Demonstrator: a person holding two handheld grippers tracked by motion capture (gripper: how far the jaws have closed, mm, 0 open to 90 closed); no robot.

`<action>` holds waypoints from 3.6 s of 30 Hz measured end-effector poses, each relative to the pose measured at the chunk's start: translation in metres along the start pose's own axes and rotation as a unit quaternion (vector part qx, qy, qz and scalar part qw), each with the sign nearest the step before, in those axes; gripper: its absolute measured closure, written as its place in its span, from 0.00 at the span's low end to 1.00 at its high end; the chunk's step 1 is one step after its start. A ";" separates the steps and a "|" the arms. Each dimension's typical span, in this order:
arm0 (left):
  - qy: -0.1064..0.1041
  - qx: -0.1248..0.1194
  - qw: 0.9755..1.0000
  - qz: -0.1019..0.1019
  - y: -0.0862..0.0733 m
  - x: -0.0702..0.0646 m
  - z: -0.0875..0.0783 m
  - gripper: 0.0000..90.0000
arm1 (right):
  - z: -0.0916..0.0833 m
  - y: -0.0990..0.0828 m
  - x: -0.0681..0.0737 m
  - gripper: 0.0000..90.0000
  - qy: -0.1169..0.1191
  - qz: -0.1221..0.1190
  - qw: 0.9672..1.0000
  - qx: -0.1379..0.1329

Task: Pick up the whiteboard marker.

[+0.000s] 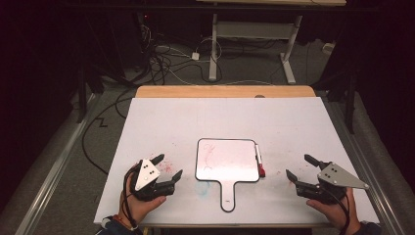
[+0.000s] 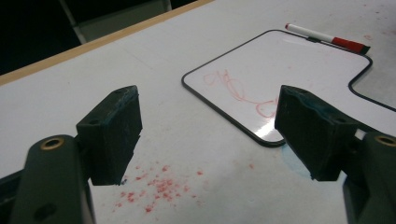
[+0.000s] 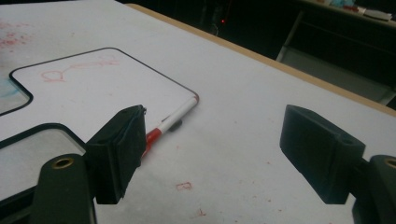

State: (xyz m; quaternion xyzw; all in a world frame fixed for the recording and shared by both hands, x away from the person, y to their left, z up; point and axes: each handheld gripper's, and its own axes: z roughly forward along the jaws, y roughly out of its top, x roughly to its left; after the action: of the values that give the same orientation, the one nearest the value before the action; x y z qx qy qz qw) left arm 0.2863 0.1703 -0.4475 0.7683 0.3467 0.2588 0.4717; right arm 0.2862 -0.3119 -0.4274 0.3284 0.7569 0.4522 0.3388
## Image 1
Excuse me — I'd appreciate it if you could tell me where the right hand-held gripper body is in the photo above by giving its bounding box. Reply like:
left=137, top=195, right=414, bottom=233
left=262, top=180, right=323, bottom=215
left=295, top=161, right=370, bottom=206

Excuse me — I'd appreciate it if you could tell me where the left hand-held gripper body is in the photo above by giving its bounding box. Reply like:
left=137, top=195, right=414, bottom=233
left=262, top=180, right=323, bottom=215
left=130, top=159, right=176, bottom=202

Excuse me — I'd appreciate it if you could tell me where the white marker with red cap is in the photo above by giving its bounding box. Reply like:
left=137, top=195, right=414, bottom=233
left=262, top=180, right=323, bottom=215
left=254, top=143, right=266, bottom=178

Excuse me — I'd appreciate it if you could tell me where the small whiteboard with handle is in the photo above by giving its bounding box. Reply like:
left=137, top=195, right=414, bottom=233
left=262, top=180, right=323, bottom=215
left=195, top=137, right=261, bottom=213

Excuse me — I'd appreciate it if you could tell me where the person's left hand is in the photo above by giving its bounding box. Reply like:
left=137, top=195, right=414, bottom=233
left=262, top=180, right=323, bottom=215
left=117, top=163, right=167, bottom=226

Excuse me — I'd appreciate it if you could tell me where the person's right hand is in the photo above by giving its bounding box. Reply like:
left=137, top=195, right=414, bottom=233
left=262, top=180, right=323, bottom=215
left=306, top=187, right=360, bottom=234

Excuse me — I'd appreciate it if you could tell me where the black metal stand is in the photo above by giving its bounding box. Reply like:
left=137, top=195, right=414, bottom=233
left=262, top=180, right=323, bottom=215
left=345, top=73, right=357, bottom=135
left=76, top=65, right=106, bottom=124

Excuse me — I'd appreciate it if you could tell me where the white board table cover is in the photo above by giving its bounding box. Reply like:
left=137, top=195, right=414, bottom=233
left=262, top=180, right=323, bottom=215
left=93, top=97, right=380, bottom=226

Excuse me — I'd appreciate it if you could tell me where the wooden table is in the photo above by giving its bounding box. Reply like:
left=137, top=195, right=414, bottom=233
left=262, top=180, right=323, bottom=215
left=135, top=85, right=317, bottom=99

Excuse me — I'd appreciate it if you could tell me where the right hand-held gripper black cable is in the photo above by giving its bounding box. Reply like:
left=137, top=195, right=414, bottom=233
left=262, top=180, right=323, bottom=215
left=326, top=187, right=351, bottom=235

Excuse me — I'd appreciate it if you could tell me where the hand-held gripper black cable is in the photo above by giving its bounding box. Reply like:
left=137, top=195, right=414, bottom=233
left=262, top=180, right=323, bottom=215
left=121, top=164, right=142, bottom=235
left=326, top=187, right=351, bottom=235

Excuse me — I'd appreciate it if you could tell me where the left hand-held gripper black cable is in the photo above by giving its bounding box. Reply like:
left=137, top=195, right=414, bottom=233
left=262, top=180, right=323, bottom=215
left=121, top=164, right=142, bottom=235

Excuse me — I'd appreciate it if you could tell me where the aluminium floor rail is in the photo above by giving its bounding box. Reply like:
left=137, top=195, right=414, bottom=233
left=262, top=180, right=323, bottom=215
left=14, top=93, right=99, bottom=235
left=326, top=97, right=405, bottom=235

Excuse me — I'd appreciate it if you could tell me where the red bracelet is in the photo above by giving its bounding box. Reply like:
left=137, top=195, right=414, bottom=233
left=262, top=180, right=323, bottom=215
left=112, top=213, right=138, bottom=230

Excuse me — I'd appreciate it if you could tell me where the black floor cable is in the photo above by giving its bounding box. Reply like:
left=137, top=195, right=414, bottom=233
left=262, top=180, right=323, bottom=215
left=81, top=87, right=138, bottom=175

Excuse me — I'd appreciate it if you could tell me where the tangle of floor cables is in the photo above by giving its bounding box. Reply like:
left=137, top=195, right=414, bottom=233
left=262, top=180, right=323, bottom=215
left=140, top=25, right=224, bottom=86

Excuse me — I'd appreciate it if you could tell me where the white metal desk frame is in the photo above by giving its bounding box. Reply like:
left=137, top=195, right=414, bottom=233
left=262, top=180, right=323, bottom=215
left=208, top=13, right=302, bottom=85

